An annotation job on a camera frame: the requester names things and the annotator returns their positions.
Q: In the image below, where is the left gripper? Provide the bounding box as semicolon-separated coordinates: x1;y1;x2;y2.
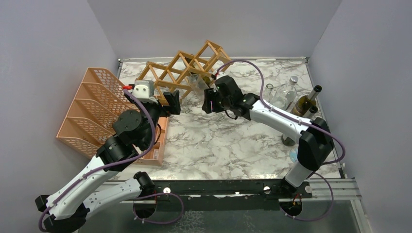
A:
137;90;181;148

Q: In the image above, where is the tall clear glass bottle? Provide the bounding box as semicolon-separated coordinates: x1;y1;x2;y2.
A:
188;74;209;101

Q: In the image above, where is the dark green wine bottle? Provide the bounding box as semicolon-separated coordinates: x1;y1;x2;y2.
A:
186;59;213;86

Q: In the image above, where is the wooden wine rack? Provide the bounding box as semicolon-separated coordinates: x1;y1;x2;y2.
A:
136;40;232;104

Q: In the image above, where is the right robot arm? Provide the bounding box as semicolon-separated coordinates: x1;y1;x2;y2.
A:
202;75;335;198

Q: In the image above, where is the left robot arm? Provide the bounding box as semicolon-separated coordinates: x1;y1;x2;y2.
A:
35;89;181;233

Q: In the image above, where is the clear square glass bottle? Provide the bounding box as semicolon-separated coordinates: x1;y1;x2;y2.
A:
262;83;275;102

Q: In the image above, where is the clear bottle silver cap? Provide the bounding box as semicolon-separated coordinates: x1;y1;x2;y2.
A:
270;76;299;110

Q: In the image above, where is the peach plastic file rack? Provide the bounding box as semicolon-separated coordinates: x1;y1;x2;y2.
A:
56;67;137;158

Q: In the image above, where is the green wine bottle rear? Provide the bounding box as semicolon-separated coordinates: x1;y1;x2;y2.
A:
291;85;323;117

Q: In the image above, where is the green wine bottle front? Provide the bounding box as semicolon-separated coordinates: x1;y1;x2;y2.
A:
281;106;319;147

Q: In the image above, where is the peach desk organizer tray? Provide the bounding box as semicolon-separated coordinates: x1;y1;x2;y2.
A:
134;117;169;166

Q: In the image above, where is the blue white packaged item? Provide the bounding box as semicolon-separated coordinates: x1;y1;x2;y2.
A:
289;148;298;163

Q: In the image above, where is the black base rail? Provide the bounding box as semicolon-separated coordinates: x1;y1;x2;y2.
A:
106;178;361;213

